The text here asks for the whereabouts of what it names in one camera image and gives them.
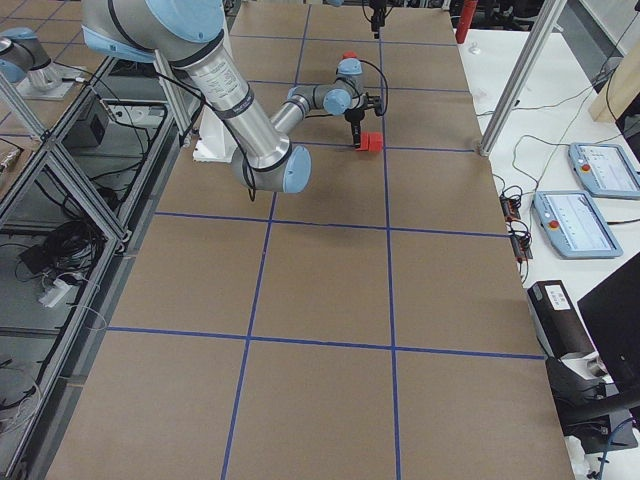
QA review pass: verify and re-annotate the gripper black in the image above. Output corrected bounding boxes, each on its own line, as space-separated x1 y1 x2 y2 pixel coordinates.
368 0 387 38
344 108 365 149

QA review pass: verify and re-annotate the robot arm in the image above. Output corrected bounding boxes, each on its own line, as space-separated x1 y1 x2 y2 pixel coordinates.
82 0 366 193

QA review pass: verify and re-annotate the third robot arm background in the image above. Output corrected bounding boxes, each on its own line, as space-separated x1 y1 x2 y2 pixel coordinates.
1 27 75 100

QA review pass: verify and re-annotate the red fire extinguisher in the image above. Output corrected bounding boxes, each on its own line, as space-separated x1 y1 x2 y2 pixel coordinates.
455 0 478 45

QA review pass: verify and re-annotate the small electronics board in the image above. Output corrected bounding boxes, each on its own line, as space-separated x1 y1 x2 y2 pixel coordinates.
499 195 521 221

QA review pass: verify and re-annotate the near teach pendant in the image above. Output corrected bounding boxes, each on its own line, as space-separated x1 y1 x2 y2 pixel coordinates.
533 190 623 259

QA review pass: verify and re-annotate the teach pendant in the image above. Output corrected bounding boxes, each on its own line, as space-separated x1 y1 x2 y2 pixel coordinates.
569 143 639 200
533 190 623 259

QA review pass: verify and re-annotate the wooden board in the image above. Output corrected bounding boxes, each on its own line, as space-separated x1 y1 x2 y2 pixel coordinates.
589 43 640 122

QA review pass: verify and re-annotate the far teach pendant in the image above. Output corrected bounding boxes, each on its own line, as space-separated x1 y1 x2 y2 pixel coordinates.
569 143 639 200

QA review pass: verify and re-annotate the black box with label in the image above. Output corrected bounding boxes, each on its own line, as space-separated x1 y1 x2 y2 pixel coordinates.
527 280 595 359

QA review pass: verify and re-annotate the black monitor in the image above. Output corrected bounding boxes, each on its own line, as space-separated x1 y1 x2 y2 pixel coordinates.
578 254 639 391

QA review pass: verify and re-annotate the white power strip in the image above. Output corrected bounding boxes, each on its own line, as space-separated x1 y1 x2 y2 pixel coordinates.
38 279 71 308

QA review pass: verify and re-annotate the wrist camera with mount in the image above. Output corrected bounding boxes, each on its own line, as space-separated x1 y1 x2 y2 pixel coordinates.
364 94 386 117

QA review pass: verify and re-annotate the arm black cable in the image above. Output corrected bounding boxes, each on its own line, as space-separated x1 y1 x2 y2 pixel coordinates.
304 58 390 120

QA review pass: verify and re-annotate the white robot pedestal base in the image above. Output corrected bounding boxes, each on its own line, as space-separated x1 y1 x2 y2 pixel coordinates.
193 107 237 163

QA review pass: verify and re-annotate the aluminium frame post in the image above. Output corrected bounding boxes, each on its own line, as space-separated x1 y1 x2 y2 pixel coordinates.
478 0 567 157

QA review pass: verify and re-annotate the aluminium frame rail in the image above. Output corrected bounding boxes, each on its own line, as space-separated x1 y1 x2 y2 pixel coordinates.
1 58 199 479

